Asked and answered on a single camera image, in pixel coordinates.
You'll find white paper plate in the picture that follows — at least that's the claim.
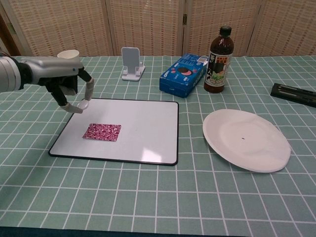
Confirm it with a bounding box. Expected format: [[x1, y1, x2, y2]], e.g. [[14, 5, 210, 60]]
[[202, 109, 292, 174]]

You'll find white drawing board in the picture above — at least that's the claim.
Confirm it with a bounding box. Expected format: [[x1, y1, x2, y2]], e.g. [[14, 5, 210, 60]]
[[48, 97, 180, 166]]

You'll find white phone stand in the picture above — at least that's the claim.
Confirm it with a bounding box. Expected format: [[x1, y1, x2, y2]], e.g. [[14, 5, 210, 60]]
[[120, 46, 146, 82]]

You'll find blue Oreo cookie box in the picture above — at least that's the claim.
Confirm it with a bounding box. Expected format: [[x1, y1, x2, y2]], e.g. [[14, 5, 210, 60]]
[[158, 54, 209, 99]]

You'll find pink patterned packet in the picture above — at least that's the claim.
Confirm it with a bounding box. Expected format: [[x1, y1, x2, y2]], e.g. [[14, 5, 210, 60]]
[[82, 123, 122, 144]]

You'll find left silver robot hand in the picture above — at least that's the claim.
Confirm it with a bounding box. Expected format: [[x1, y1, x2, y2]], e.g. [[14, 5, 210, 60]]
[[17, 56, 95, 115]]

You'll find green grid tablecloth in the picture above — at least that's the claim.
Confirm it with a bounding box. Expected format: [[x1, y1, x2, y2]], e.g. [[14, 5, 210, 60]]
[[0, 55, 316, 237]]

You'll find white paper cup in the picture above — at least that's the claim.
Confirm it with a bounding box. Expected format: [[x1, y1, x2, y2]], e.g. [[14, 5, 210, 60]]
[[57, 49, 80, 60]]

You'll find bamboo folding screen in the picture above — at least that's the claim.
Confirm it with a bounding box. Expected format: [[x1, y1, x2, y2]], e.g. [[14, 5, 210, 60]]
[[0, 0, 316, 58]]

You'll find dark sauce bottle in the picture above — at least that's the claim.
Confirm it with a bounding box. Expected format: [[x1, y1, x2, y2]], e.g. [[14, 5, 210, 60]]
[[203, 25, 235, 94]]

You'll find black folding laptop stand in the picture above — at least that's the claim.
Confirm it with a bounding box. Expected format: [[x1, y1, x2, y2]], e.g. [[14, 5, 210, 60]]
[[270, 82, 316, 108]]

